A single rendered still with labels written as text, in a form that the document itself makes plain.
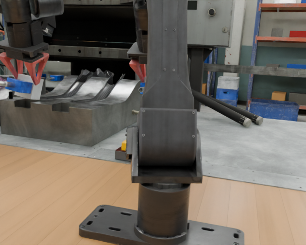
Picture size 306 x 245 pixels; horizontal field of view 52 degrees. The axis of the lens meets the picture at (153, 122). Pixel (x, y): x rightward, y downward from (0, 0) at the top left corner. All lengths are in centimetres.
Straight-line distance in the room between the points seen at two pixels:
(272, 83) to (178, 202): 697
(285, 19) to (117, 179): 690
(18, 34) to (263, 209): 61
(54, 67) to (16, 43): 97
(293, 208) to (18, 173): 47
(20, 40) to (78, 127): 23
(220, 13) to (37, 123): 100
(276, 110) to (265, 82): 295
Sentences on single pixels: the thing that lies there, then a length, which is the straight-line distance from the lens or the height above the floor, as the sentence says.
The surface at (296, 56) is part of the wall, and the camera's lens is 730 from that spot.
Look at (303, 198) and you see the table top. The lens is 60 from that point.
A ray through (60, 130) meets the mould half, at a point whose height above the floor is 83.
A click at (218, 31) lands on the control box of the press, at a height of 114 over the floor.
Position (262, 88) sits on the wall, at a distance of 732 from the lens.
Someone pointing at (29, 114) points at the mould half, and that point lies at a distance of 84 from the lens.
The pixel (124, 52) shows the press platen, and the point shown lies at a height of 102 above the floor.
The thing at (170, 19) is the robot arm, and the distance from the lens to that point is 40.
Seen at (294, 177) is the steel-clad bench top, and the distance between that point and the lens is 68.
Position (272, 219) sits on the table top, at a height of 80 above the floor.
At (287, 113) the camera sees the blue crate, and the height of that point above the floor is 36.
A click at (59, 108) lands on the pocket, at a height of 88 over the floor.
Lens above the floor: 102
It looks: 12 degrees down
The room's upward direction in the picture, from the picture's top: 3 degrees clockwise
